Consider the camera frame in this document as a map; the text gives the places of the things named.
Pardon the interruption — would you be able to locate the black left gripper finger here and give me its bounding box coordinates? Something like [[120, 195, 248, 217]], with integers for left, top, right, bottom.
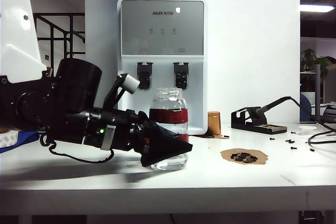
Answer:
[[139, 120, 194, 167]]

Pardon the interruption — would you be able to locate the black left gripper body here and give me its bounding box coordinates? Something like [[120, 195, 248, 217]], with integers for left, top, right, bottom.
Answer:
[[83, 108, 152, 154]]

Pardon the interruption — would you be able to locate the glass bottle with red belts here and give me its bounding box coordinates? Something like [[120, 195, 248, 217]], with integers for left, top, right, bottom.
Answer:
[[149, 87, 189, 171]]

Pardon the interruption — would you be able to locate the black dispenser tap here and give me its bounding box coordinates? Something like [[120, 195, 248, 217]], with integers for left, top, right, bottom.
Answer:
[[172, 61, 190, 90], [136, 61, 153, 90]]

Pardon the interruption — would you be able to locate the white AUX water dispenser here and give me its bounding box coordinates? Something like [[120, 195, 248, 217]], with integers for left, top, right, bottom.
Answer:
[[117, 0, 208, 135]]

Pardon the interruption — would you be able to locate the orange brown cylinder cap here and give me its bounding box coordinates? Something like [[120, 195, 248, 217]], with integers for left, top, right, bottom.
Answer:
[[207, 111, 222, 135]]

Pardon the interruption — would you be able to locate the pile of black chips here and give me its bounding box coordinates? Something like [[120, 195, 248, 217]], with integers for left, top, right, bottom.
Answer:
[[230, 152, 258, 163]]

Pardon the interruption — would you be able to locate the blue cloth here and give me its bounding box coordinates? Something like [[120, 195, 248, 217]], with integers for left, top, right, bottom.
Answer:
[[0, 131, 40, 154]]

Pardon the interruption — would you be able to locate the round brown paper patch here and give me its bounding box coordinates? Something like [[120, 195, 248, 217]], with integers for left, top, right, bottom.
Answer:
[[219, 147, 269, 166]]

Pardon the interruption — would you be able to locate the black soldering iron stand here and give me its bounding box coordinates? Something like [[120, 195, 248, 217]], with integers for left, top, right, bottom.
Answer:
[[230, 106, 288, 134]]

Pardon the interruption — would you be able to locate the white tape roll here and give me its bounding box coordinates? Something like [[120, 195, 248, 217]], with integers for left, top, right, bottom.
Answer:
[[0, 128, 20, 148]]

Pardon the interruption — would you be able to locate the black soldering iron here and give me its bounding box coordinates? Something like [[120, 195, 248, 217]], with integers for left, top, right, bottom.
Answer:
[[253, 95, 300, 117]]

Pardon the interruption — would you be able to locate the small white roll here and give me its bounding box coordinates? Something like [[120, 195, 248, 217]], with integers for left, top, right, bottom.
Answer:
[[299, 125, 318, 135]]

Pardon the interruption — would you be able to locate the blue chair back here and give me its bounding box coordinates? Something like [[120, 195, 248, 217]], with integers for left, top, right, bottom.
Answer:
[[300, 94, 312, 123]]

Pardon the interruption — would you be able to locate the grey metal pole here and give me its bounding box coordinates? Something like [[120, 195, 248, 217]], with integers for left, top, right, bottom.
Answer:
[[314, 63, 321, 122]]

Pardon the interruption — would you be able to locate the black desk device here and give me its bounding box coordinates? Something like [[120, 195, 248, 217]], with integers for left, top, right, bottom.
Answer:
[[321, 105, 336, 124]]

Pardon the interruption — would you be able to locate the green potted plant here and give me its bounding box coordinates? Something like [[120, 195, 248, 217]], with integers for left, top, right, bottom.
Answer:
[[300, 48, 336, 71]]

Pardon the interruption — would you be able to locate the grey monitor back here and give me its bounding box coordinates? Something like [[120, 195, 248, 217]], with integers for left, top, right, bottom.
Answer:
[[323, 66, 336, 104]]

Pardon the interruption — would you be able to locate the ceiling light panel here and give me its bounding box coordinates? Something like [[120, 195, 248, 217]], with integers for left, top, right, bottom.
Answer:
[[299, 4, 335, 13]]

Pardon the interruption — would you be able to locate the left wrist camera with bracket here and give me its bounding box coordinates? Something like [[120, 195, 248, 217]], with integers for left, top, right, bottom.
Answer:
[[103, 73, 140, 112]]

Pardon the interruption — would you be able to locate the black coiled arm cable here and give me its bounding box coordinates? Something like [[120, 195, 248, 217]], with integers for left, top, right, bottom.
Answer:
[[39, 132, 116, 164]]

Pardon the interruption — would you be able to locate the black power cable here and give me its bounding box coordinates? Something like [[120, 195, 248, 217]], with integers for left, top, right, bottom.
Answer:
[[290, 97, 336, 145]]

